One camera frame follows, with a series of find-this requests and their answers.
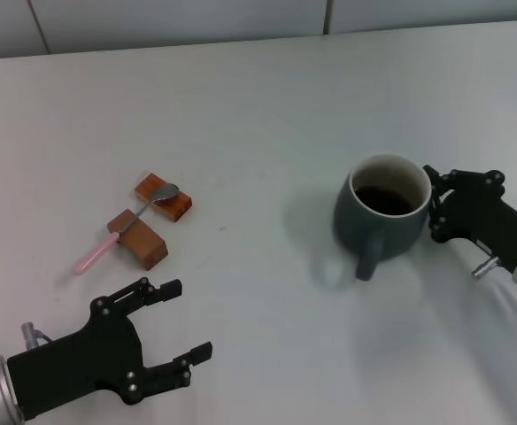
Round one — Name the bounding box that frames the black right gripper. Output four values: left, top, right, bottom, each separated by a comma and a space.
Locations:
421, 164, 517, 274

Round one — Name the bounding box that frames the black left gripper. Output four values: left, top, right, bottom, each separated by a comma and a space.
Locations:
6, 277, 213, 421

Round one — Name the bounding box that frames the pink handled metal spoon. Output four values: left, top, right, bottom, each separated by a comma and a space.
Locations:
73, 183, 181, 276

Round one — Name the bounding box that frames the grey ceramic coffee cup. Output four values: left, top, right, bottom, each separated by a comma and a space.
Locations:
332, 153, 433, 282

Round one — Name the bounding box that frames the brown wooden block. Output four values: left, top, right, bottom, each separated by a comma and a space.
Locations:
106, 208, 169, 271

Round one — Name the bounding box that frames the orange wooden block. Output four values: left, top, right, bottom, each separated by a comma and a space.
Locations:
134, 171, 194, 223

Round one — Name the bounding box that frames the right silver cable connector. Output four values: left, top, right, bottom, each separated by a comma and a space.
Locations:
470, 257, 502, 278

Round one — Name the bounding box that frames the silver cable connector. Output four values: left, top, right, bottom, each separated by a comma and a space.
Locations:
19, 321, 55, 352
470, 257, 502, 278

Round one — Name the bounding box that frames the left silver cable connector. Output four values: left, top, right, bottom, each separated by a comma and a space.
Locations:
19, 321, 55, 352

